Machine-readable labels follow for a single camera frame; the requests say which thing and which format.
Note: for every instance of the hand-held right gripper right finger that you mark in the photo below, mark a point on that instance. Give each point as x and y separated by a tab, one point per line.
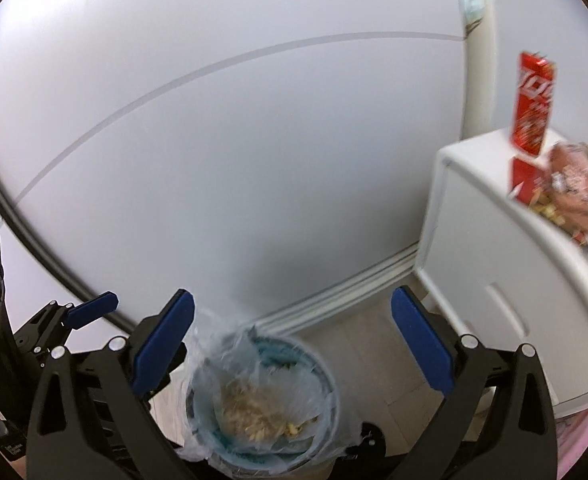
424	340

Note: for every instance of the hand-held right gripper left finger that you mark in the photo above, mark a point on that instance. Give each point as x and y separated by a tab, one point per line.
164	345

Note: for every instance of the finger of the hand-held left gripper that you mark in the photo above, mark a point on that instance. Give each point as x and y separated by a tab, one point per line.
94	307

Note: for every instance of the clear plastic bin bag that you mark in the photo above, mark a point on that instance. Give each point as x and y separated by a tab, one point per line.
209	340

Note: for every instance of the round blue trash bin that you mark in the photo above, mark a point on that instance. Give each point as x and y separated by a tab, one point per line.
319	375

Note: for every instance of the red snack packet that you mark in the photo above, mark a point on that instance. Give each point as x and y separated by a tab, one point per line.
526	180

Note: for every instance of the pink printed plastic bag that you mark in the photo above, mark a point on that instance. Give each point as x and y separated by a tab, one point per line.
576	190

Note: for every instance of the red soda can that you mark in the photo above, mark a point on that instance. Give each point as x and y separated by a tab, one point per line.
534	105

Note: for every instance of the yellowish food scraps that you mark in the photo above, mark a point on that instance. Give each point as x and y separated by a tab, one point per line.
254	410

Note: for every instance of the white bedside cabinet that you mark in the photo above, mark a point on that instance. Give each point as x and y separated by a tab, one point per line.
474	240

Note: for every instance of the pink blanket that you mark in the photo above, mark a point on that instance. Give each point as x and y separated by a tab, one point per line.
586	445

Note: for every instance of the white vertical pipe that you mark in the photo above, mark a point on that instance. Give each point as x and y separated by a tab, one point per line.
481	75

